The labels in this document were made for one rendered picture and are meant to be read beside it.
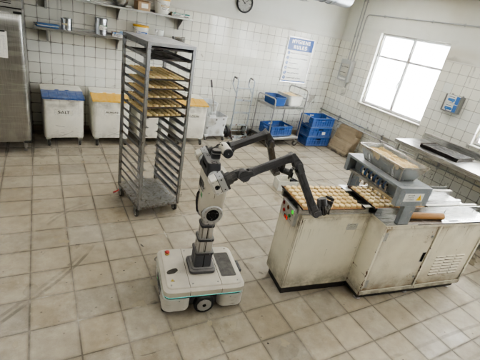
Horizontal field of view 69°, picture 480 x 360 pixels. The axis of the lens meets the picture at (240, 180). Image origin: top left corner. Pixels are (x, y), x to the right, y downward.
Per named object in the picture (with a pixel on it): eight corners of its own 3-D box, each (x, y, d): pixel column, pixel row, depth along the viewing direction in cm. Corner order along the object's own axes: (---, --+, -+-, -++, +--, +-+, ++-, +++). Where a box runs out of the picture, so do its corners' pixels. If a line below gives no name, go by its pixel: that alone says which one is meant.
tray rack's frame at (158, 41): (178, 208, 403) (198, 47, 329) (136, 217, 373) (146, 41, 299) (156, 184, 447) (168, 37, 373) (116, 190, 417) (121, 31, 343)
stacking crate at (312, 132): (318, 131, 771) (321, 122, 762) (330, 137, 740) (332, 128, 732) (296, 130, 742) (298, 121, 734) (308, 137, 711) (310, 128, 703)
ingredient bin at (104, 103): (93, 146, 529) (92, 96, 497) (87, 132, 577) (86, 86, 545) (129, 146, 555) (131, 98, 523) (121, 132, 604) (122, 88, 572)
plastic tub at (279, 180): (276, 191, 502) (279, 181, 495) (272, 183, 521) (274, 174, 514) (296, 191, 511) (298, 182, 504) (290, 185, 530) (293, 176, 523)
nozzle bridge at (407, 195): (364, 184, 355) (376, 153, 341) (417, 224, 294) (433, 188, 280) (337, 184, 343) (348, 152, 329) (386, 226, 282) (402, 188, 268)
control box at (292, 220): (283, 211, 304) (286, 196, 298) (295, 226, 284) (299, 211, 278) (278, 211, 302) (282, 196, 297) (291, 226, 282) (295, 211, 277)
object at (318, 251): (325, 264, 362) (351, 188, 325) (343, 288, 334) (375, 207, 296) (263, 270, 337) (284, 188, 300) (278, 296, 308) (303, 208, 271)
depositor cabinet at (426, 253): (405, 246, 424) (433, 186, 389) (453, 288, 364) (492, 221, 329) (315, 253, 377) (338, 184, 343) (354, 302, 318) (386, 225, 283)
